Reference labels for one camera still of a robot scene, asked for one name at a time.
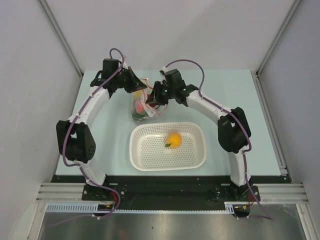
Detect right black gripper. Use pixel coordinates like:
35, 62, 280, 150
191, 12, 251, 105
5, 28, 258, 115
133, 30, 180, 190
146, 81, 176, 106

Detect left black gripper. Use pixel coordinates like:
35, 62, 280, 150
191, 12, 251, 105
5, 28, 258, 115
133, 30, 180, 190
114, 67, 147, 94

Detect fake pink peach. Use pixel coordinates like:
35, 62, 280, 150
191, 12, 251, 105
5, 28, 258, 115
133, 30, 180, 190
135, 100, 144, 114

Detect clear zip top bag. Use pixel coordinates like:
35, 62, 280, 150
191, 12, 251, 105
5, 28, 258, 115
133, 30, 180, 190
131, 78, 168, 122

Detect fake orange fruit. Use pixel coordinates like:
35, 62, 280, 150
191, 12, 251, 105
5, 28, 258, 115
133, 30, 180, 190
165, 132, 182, 148

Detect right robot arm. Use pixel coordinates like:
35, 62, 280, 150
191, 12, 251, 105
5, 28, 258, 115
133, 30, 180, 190
146, 68, 252, 201

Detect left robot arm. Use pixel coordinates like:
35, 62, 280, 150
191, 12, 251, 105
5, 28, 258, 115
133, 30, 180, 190
56, 58, 147, 200

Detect fake yellow lemon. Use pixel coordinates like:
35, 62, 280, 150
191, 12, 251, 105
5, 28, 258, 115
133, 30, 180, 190
133, 90, 142, 98

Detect white perforated plastic basket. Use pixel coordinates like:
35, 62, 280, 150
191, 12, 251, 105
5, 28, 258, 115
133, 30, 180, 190
129, 122, 207, 172

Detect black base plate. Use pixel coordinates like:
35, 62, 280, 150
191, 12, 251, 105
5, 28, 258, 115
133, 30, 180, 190
51, 175, 292, 211

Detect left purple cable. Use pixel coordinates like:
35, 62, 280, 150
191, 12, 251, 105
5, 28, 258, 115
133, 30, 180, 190
48, 47, 122, 227

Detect purple cable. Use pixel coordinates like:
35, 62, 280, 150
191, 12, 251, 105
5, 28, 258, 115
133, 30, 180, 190
48, 47, 122, 227
162, 58, 275, 221

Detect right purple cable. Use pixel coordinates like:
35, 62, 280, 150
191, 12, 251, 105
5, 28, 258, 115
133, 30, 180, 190
162, 58, 275, 221

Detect white cable duct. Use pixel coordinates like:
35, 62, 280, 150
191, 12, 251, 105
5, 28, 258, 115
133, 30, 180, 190
46, 203, 114, 214

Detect aluminium frame rail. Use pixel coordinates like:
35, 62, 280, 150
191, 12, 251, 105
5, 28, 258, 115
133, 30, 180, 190
251, 71, 309, 205

